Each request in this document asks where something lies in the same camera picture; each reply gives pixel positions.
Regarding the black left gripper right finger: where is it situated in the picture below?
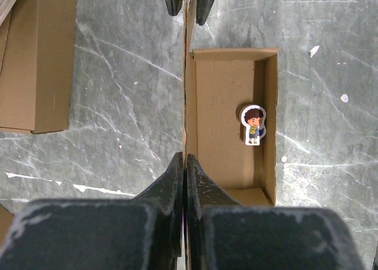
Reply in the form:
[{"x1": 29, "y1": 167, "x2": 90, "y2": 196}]
[{"x1": 185, "y1": 154, "x2": 363, "y2": 269}]

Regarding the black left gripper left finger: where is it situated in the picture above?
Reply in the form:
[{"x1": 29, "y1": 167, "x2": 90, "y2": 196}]
[{"x1": 1, "y1": 152, "x2": 184, "y2": 269}]

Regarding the cardboard box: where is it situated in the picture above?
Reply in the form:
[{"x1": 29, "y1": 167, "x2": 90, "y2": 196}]
[{"x1": 183, "y1": 0, "x2": 278, "y2": 206}]

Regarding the cartoon boy eraser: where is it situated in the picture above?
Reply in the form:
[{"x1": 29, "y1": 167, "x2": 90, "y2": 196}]
[{"x1": 240, "y1": 105, "x2": 266, "y2": 146}]

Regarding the small brown box by organizer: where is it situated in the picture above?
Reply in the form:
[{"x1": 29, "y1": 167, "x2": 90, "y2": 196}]
[{"x1": 0, "y1": 205, "x2": 14, "y2": 246}]

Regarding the large brown box under book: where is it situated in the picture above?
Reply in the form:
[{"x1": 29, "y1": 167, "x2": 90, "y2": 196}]
[{"x1": 1, "y1": 0, "x2": 77, "y2": 134}]

